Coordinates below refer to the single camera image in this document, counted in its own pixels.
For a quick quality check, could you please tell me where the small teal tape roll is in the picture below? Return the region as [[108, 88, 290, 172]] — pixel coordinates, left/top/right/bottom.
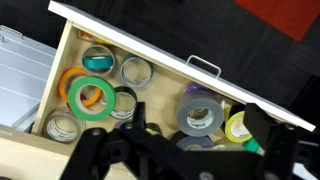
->
[[242, 137, 266, 156]]

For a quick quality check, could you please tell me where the metal drawer handle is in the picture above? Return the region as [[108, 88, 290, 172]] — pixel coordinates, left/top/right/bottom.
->
[[185, 54, 223, 80]]

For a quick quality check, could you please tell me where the blue-grey tape roll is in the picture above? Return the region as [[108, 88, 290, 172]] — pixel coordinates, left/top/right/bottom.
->
[[169, 130, 216, 152]]

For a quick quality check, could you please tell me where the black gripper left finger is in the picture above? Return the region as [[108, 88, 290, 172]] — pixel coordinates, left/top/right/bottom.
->
[[59, 101, 201, 180]]

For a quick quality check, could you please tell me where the yellow-green tape roll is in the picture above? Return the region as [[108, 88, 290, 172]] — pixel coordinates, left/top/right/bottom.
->
[[224, 110, 254, 144]]

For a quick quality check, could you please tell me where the thin grey tape ring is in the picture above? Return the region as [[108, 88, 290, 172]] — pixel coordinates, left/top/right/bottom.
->
[[119, 54, 154, 89]]

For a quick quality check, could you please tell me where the black tape roll white core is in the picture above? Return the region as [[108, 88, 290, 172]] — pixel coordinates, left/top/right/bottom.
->
[[106, 85, 138, 121]]

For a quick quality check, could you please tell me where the grey duct tape roll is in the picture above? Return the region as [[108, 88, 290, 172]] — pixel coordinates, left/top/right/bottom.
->
[[175, 90, 225, 138]]

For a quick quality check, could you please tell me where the wire cabinet handle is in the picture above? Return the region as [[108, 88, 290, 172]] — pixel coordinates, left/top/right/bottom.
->
[[0, 24, 24, 43]]

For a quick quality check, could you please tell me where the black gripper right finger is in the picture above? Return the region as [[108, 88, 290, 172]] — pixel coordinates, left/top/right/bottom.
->
[[242, 102, 320, 180]]

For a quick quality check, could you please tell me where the small orange tape roll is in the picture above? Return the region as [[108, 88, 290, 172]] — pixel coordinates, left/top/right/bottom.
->
[[77, 29, 96, 42]]

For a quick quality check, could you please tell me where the green tape roll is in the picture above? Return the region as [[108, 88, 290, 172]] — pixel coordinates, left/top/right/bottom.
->
[[67, 75, 117, 122]]

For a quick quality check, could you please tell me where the purple tape roll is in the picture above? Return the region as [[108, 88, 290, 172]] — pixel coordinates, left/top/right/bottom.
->
[[183, 82, 209, 95]]

